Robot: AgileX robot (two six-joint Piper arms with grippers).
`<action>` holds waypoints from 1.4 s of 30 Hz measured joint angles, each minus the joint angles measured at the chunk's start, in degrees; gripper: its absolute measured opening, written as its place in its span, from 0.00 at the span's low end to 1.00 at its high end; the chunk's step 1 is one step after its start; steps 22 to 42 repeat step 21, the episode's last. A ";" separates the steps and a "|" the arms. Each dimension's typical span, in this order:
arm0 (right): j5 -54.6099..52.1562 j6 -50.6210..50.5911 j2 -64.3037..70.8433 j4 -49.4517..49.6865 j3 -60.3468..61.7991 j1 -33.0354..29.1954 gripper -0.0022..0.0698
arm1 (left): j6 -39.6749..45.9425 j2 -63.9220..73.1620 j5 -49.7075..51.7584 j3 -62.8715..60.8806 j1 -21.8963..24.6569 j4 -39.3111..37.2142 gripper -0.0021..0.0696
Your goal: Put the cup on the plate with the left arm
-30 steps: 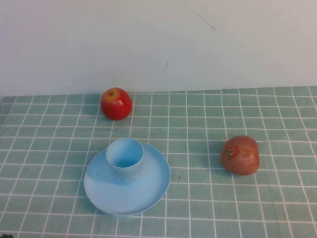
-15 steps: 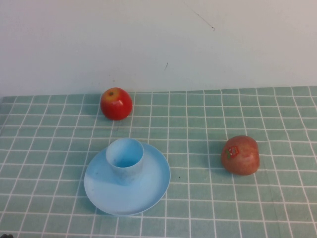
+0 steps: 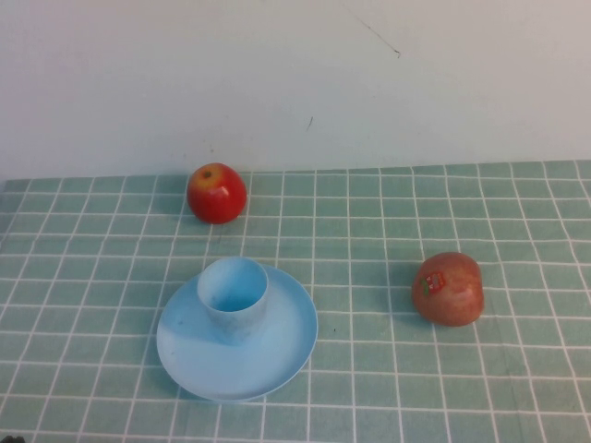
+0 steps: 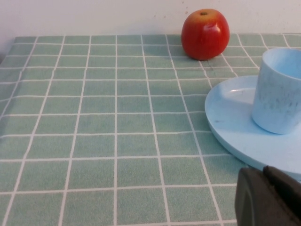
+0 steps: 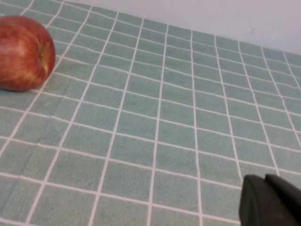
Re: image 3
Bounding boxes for light blue plastic cup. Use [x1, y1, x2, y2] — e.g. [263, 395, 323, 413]
[197, 257, 270, 346]

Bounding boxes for light blue round plate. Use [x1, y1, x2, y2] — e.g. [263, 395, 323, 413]
[155, 262, 320, 402]

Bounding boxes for shiny red yellow apple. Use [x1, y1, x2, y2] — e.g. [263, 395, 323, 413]
[186, 162, 248, 226]

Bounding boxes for dull red apple with sticker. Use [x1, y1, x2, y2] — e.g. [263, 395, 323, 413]
[411, 251, 486, 328]

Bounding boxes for green white checked tablecloth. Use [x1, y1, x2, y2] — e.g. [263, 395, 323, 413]
[0, 159, 591, 443]

